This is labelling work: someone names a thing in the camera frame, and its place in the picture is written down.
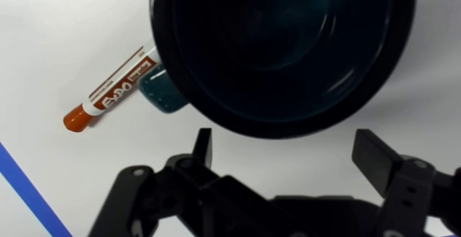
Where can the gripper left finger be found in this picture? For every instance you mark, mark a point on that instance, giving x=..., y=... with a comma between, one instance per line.
x=187, y=186

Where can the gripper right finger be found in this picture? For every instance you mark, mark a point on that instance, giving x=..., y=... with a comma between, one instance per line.
x=403, y=183

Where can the orange dry erase marker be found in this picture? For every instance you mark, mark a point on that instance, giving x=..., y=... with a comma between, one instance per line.
x=111, y=93

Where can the blue tape strip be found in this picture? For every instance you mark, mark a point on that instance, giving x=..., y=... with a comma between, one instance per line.
x=30, y=195

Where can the dark teal mug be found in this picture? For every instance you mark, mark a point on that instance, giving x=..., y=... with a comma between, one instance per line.
x=281, y=55

